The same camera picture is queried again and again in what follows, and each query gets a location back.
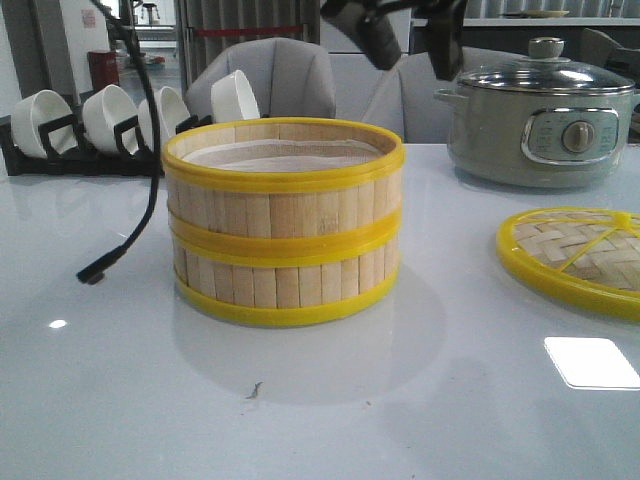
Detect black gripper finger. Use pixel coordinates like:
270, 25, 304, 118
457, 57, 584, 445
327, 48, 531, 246
359, 7, 401, 70
427, 0, 467, 80

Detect yellow rimmed woven bamboo lid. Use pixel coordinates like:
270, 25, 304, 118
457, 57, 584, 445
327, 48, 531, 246
496, 206, 639, 321

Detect white cabinet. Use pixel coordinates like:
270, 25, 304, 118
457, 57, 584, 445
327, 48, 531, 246
320, 19, 385, 121

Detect dark sideboard counter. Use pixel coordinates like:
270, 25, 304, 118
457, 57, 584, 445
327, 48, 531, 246
409, 17, 640, 56

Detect grey chair left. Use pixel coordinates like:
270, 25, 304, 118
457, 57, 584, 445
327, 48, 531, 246
184, 38, 336, 118

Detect grey chair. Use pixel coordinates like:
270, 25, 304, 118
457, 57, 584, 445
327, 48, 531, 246
352, 46, 531, 145
184, 38, 336, 118

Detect grey chair right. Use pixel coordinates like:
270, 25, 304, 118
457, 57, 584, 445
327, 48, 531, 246
352, 46, 531, 145

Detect glass cooker lid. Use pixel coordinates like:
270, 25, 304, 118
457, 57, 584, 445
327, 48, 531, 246
458, 37, 635, 95

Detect grey-green electric cooker pot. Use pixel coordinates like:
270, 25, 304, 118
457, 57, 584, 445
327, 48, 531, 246
434, 85, 639, 188

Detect white bowl far right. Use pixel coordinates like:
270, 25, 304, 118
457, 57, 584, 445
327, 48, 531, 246
210, 70, 260, 123

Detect white bowl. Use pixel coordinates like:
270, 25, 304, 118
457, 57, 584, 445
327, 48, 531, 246
210, 70, 260, 123
138, 86, 190, 149
11, 90, 72, 159
82, 84, 138, 154

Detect red bin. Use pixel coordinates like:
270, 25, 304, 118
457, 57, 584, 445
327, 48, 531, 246
87, 50, 120, 92

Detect bamboo steamer tier yellow rims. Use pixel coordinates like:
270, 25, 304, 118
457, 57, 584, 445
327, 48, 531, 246
173, 236, 400, 327

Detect white bowl far left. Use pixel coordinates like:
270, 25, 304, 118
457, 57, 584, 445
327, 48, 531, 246
11, 90, 72, 159

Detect black dish rack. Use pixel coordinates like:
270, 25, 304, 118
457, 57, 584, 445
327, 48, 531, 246
0, 113, 214, 178

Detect black cable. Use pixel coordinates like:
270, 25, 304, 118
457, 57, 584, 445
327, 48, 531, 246
75, 0, 162, 286

